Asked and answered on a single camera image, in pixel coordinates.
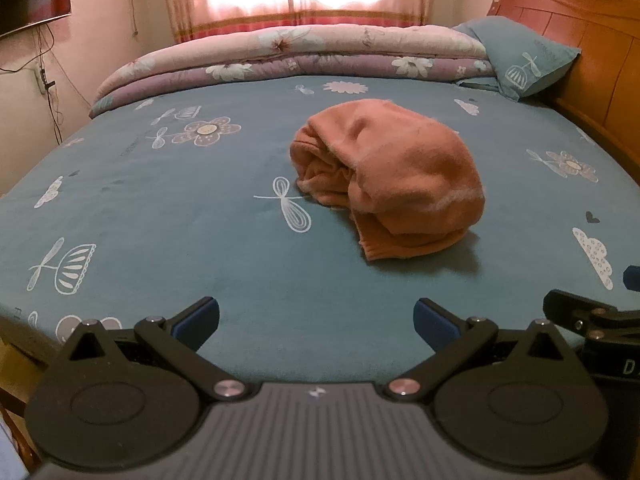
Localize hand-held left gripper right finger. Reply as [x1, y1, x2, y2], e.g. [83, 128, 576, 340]
[383, 298, 577, 404]

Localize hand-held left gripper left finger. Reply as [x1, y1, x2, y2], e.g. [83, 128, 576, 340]
[67, 296, 250, 403]

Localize orange knit sweater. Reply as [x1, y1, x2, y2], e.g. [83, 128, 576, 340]
[290, 100, 487, 262]

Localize blue floral bed sheet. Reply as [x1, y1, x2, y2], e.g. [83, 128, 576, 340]
[0, 72, 640, 391]

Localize wooden headboard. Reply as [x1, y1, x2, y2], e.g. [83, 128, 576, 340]
[487, 0, 640, 153]

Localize blue printed pillow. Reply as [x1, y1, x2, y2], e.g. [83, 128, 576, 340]
[451, 15, 582, 103]

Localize folded pink floral quilt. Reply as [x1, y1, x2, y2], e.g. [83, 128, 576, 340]
[89, 24, 498, 120]

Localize pink window curtain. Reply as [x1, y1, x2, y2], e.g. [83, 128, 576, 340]
[160, 0, 438, 45]

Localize black wall cable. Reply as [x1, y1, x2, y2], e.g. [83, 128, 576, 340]
[0, 22, 66, 146]

